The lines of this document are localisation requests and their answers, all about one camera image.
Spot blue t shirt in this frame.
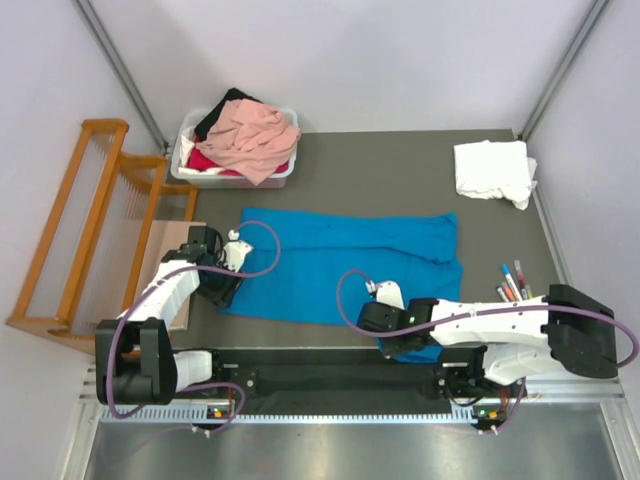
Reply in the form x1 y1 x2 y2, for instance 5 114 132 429
224 208 463 347

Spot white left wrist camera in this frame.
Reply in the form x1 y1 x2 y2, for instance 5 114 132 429
222 230 253 272

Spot folded white t shirts stack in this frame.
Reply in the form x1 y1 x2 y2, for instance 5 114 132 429
453 140 538 211

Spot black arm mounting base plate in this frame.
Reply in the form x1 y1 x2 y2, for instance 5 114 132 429
168 349 531 402

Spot white plastic laundry bin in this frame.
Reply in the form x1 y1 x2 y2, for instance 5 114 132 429
171 99 301 189

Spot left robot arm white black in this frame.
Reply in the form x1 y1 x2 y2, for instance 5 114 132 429
95 225 253 405

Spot pink cardboard sheet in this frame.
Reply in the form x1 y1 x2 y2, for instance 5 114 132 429
134 220 205 299

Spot wooden drying rack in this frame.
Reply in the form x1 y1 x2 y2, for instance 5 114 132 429
7 119 198 354

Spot markers on table edge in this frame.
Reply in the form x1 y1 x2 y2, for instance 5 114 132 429
496 260 534 302

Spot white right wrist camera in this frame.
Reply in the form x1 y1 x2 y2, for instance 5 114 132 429
365 280 405 310

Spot black t shirt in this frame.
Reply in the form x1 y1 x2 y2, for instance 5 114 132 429
194 88 256 141

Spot pink t shirt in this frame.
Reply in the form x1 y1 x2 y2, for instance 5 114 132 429
196 99 301 186

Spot red t shirt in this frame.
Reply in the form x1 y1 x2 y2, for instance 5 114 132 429
186 149 242 177

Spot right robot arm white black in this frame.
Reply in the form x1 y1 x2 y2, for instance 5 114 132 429
357 282 618 397

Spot white slotted cable duct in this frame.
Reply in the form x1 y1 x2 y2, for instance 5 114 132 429
100 402 478 425

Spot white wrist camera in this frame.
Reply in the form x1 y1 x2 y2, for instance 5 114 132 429
222 230 253 272
365 280 405 310

